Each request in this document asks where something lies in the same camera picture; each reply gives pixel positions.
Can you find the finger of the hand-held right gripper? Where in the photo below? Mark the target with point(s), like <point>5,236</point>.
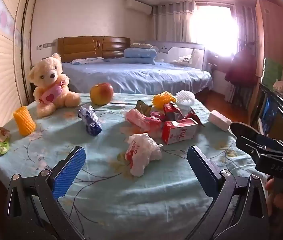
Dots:
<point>250,147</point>
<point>269,141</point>

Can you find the red milk carton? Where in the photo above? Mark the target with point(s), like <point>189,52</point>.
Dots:
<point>179,131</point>

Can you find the bright window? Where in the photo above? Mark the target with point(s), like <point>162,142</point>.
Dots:
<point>216,30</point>

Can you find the cream teddy bear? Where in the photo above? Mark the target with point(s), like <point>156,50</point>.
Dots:
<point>47,73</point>

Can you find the wooden headboard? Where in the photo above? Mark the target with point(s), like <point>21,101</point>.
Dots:
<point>86,47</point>

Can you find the yellow snack wrapper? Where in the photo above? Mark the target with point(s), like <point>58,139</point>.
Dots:
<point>142,107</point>

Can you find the round trash bin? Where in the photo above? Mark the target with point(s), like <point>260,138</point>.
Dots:
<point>244,130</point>

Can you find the wall switch panel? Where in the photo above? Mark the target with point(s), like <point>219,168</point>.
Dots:
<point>46,46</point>

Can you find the stack of green boxes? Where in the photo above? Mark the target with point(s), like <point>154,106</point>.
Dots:
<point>274,70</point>

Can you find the small beige pillow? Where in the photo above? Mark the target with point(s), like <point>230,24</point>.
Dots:
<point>141,46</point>

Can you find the white plush toy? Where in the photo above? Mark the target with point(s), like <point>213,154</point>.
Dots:
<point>184,58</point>

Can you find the pink plastic bag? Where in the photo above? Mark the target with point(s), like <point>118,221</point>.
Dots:
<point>136,117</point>

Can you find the white printed pillow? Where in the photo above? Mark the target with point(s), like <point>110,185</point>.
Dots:
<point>87,60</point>

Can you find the yellow foam fruit net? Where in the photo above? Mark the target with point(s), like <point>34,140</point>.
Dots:
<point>162,100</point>

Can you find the black glass cabinet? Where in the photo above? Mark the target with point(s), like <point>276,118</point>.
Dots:
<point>281,110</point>

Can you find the bed with blue sheet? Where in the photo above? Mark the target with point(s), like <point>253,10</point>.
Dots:
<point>136,76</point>

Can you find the blue snack wrapper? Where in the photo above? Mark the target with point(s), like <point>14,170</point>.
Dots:
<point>90,122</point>

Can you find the white foam fruit net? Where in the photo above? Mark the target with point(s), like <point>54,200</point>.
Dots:
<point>185,96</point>

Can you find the white sliding closet door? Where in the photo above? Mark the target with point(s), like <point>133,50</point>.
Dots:
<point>1,67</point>

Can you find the floral light green tablecloth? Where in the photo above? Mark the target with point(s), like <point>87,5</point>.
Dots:
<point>106,200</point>

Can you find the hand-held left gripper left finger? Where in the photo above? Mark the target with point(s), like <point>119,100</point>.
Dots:
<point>69,170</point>

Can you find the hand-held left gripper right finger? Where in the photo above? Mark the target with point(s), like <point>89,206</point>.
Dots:
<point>204,170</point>

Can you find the grey patterned curtain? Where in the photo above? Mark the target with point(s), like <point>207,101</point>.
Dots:
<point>171,22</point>
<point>242,30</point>

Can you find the grey bed guard rail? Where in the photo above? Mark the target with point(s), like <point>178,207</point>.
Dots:
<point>169,50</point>

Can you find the red snack bag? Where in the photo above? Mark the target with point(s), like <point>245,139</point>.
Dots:
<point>171,111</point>

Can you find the folded blue quilt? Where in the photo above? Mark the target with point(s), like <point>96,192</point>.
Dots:
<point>140,55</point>

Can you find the wooden wardrobe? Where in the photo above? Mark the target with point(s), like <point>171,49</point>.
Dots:
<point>271,30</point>

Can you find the dark red coat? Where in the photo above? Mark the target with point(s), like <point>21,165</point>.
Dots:
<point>241,67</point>

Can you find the white air conditioner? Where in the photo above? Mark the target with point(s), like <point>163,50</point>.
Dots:
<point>137,6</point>

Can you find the white red-printed plastic bag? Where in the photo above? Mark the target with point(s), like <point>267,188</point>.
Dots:
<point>141,152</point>

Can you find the yellow corn toy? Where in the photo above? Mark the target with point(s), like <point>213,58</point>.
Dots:
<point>24,121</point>

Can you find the red yellow apple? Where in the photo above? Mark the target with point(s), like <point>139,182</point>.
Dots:
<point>101,93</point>

